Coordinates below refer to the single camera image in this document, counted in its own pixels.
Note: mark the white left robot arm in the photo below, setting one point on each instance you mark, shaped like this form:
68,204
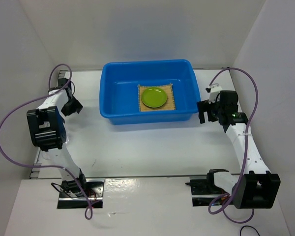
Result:
47,132

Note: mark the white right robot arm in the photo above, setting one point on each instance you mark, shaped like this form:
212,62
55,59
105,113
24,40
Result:
256,186

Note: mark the bamboo placemat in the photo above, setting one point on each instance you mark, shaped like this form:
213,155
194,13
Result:
169,105

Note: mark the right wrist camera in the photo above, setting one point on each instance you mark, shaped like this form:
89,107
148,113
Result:
214,93

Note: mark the blue plastic bin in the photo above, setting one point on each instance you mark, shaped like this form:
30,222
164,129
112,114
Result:
119,96

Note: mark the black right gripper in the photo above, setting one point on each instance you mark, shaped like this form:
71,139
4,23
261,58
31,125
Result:
204,106

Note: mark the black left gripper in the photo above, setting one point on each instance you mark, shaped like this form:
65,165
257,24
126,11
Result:
76,106

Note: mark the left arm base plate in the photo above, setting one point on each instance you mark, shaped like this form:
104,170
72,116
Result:
94,191

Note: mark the green plastic plate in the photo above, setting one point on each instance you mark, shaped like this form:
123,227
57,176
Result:
154,97

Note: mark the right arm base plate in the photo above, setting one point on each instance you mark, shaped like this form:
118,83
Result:
202,192

